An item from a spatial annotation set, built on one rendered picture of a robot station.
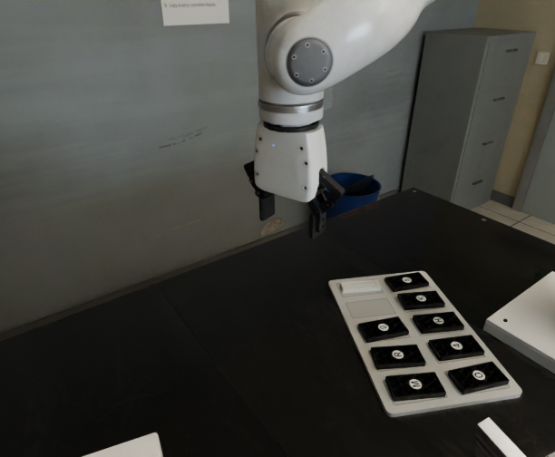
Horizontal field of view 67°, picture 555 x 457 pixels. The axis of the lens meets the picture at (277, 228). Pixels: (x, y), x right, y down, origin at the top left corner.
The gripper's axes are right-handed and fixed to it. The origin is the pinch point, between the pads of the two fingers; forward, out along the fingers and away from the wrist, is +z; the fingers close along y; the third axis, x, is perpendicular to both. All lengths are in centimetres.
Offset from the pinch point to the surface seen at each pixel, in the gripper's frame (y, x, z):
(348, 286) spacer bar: -3.9, 30.8, 34.7
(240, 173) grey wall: -128, 129, 70
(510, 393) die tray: 35, 21, 35
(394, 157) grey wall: -84, 267, 94
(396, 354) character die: 14.8, 16.3, 34.1
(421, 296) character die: 12, 37, 35
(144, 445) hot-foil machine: 13.2, -37.1, -3.1
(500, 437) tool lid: 34.6, -6.6, 14.8
